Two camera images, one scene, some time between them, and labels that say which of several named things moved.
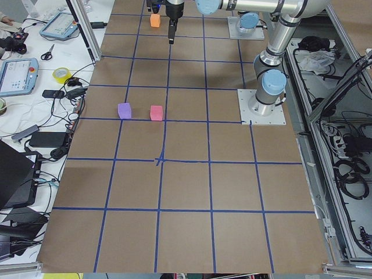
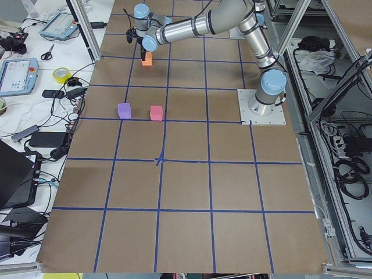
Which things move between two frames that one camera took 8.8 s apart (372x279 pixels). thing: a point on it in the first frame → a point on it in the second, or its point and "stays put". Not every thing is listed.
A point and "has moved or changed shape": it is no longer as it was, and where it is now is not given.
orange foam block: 154,20 has moved or changed shape
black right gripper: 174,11 → 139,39
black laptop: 20,175 stays put
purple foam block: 124,110 stays put
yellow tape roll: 61,74 stays put
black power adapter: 47,139 stays put
